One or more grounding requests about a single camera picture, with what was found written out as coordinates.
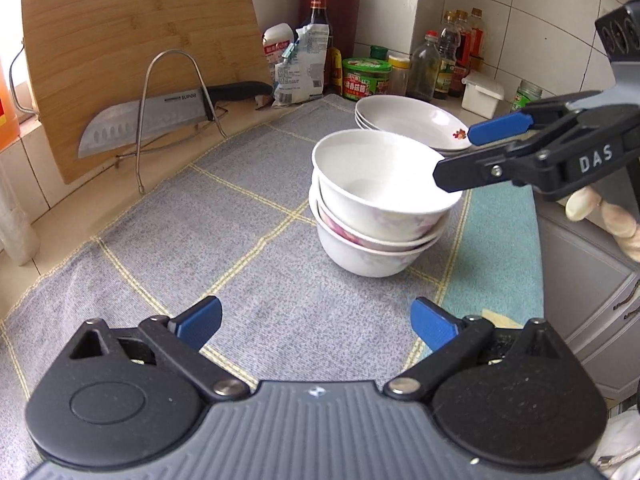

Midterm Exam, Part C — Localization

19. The yellow packet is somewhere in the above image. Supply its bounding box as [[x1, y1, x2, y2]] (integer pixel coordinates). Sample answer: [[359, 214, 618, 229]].
[[330, 47, 344, 93]]

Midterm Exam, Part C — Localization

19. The clear glass bottle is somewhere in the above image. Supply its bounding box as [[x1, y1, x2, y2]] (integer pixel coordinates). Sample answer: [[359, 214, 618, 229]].
[[406, 30, 442, 103]]

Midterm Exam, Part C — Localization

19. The yellow label oil bottle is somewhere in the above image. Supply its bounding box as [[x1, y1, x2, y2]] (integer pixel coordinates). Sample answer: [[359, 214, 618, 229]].
[[432, 10, 462, 100]]

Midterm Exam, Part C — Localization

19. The person's right hand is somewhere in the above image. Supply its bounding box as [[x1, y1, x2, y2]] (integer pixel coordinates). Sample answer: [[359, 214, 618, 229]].
[[565, 187, 640, 263]]

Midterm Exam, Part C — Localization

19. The grey checked cloth mat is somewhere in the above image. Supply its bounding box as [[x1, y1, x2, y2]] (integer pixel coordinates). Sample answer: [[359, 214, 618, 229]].
[[0, 94, 546, 441]]

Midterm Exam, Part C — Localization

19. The clear plastic cup sleeve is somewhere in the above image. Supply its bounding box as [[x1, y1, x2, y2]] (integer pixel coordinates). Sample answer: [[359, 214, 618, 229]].
[[0, 160, 41, 267]]

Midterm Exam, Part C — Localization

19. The yellow lidded spice jar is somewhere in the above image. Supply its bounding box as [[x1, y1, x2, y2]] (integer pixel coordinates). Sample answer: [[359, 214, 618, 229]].
[[387, 52, 411, 97]]

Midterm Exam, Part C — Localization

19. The green lidded sauce jar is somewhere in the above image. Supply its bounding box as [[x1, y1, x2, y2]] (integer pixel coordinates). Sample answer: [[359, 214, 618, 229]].
[[341, 56, 392, 99]]

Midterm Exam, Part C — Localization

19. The grey cabinet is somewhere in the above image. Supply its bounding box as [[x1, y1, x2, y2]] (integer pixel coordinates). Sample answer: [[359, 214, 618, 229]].
[[537, 205, 640, 401]]

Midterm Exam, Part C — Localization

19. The green lidded glass jar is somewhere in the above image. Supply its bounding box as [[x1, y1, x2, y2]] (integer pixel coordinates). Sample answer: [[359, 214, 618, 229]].
[[510, 80, 543, 116]]

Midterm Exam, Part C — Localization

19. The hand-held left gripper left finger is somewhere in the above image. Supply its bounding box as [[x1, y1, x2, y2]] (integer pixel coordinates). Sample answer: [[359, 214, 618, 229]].
[[65, 296, 250, 403]]

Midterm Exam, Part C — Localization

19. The bamboo cutting board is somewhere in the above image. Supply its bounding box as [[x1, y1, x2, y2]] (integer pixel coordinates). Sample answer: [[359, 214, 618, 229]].
[[10, 0, 273, 186]]

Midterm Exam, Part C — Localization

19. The red label bottle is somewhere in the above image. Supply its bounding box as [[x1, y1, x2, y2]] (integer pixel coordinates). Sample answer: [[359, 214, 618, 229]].
[[467, 7, 486, 73]]

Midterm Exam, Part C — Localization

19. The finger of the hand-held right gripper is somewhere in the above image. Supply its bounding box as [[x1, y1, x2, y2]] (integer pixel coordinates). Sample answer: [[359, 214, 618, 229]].
[[467, 91, 601, 147], [433, 110, 588, 193]]

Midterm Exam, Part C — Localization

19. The white blue print bag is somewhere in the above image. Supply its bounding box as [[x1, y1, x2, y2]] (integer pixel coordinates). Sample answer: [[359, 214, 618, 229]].
[[272, 25, 333, 108]]

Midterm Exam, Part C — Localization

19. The white red print bag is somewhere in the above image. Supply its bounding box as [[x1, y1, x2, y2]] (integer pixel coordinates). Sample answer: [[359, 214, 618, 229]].
[[262, 22, 296, 106]]

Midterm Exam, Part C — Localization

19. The dark soy sauce bottle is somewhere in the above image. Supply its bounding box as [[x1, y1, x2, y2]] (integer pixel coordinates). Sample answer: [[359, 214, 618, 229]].
[[306, 0, 335, 86]]

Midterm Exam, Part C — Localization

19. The white floral bowl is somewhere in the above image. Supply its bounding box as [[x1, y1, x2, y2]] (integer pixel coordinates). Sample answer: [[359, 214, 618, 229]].
[[317, 217, 441, 277], [308, 182, 447, 252], [311, 129, 463, 241]]

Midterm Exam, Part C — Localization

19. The steel kitchen knife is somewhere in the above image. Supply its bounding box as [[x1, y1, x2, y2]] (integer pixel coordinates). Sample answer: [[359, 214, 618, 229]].
[[77, 81, 273, 159]]

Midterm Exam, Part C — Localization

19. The metal wire rack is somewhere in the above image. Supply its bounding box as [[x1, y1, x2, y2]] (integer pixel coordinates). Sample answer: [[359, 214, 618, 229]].
[[115, 49, 231, 195]]

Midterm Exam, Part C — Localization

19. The dark red sauce bottle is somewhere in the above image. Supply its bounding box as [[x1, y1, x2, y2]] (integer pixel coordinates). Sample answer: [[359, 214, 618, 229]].
[[450, 9, 473, 98]]

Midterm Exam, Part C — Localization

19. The dark red knife block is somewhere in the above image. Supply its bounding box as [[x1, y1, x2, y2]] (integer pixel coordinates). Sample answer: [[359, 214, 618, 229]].
[[300, 0, 362, 61]]

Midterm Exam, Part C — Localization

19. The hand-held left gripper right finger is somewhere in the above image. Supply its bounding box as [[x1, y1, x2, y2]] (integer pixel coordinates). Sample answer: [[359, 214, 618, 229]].
[[384, 297, 566, 403]]

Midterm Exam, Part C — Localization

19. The white plastic box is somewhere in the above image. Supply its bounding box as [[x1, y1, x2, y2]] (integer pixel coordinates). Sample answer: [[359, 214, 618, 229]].
[[461, 71, 506, 115]]

